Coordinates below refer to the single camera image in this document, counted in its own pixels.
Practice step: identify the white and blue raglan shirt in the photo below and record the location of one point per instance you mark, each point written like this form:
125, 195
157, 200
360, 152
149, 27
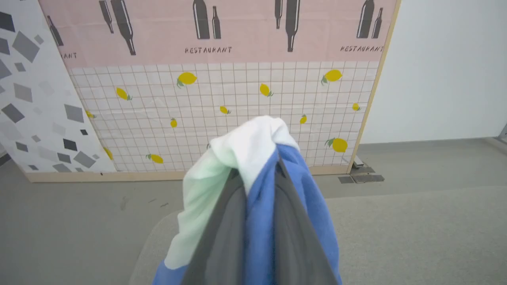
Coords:
257, 142

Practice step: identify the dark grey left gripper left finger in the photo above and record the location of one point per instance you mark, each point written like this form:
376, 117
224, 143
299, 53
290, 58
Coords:
222, 245

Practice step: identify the grey terrazzo pattern panel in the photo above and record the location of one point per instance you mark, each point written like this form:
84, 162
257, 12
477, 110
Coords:
31, 99

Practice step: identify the large dark floor plate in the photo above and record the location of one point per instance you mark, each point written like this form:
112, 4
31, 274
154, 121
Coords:
368, 178

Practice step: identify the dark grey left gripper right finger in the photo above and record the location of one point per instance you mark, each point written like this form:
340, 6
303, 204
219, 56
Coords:
293, 245

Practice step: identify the metal panel stand foot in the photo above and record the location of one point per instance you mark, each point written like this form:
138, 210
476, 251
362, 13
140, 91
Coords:
359, 164

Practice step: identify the lemon-pattern grid panel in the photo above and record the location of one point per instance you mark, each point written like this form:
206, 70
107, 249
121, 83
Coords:
245, 51

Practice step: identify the grey fabric work surface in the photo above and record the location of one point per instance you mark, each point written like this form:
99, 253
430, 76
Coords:
416, 245

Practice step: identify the small dark floor plate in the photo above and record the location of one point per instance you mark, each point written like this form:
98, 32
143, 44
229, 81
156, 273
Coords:
346, 179

